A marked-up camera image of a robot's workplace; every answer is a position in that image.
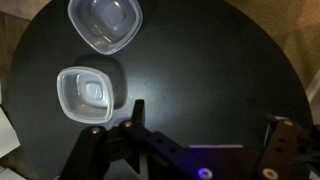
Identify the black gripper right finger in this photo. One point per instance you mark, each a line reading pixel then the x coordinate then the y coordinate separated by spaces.
pixel 280 150

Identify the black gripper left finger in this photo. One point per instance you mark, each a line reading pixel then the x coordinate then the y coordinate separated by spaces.
pixel 90 150

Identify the clear square plastic container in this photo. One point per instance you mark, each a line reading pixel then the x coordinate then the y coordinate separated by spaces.
pixel 106 20
pixel 86 96

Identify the round black table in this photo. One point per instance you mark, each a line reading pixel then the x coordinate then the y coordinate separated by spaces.
pixel 200 66

